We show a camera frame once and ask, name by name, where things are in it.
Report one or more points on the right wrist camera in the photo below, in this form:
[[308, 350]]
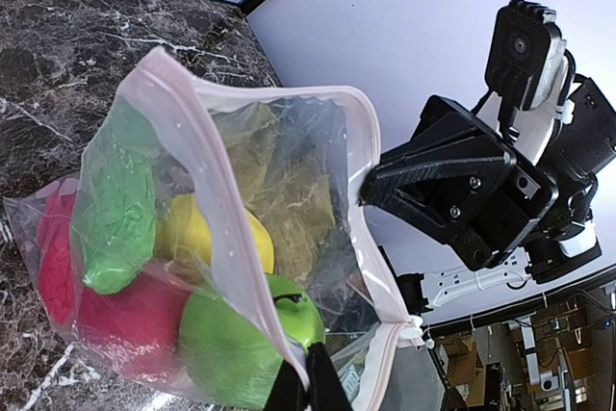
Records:
[[530, 70]]

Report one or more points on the yellow toy lemon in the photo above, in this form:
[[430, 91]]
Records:
[[184, 235]]

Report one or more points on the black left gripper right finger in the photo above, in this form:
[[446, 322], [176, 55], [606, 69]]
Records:
[[325, 392]]

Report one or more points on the red toy fruit front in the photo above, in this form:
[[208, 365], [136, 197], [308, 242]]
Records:
[[55, 280]]

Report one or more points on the green toy cucumber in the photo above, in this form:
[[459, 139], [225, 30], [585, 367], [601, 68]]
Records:
[[114, 220]]

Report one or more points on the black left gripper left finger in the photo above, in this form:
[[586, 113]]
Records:
[[287, 392]]

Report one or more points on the clear zip top bag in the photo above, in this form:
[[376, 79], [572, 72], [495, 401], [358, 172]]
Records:
[[276, 174]]

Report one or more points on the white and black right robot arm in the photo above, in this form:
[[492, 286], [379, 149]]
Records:
[[565, 238]]

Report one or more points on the red toy tomato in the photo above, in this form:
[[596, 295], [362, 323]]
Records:
[[135, 331]]

